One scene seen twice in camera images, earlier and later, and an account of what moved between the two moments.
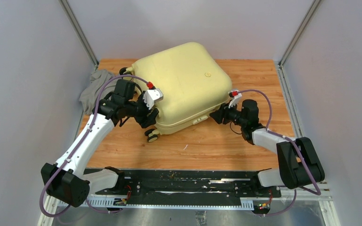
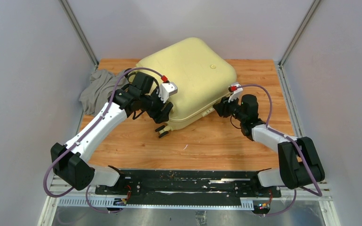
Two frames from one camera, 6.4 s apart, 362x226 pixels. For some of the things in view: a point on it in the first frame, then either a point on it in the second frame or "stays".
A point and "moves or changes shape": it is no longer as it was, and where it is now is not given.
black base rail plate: x=188 y=183 stays
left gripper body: x=139 y=110 to x=156 y=105
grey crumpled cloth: x=89 y=97 stays
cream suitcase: x=185 y=82 moves or changes shape
